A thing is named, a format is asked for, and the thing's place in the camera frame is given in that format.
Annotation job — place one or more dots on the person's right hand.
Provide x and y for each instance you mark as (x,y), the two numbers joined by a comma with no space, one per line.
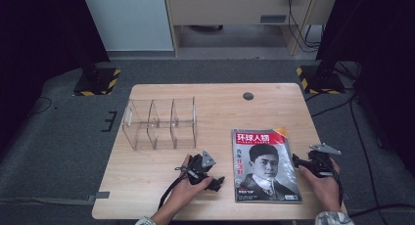
(326,190)

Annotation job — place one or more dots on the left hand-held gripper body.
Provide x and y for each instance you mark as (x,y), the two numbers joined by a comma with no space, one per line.
(199,168)

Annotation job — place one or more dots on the white cabinet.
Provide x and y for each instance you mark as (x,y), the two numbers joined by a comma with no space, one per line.
(130,19)

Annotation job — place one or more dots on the black stand base striped edge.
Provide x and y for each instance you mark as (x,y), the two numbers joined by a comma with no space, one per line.
(321,81)
(96,81)

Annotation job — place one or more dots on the grey tape piece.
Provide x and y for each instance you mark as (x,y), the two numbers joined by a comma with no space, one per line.
(101,195)

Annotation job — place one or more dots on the grey round table grommet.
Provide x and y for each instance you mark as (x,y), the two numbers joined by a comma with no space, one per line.
(248,96)

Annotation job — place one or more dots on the black curtain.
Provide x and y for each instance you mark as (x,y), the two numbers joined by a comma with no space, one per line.
(378,39)
(39,39)

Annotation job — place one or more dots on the light wooden desk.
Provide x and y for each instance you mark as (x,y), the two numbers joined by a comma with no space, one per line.
(228,8)

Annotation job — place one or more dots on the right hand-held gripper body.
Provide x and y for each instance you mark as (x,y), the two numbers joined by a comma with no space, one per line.
(321,164)

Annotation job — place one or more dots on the magazine with portrait cover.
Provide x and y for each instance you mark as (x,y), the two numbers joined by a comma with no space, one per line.
(266,172)

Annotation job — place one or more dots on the clear acrylic file organizer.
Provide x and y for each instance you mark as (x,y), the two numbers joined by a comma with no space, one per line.
(160,133)

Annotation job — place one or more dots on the person's left hand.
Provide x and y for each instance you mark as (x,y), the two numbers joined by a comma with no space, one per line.
(184,195)

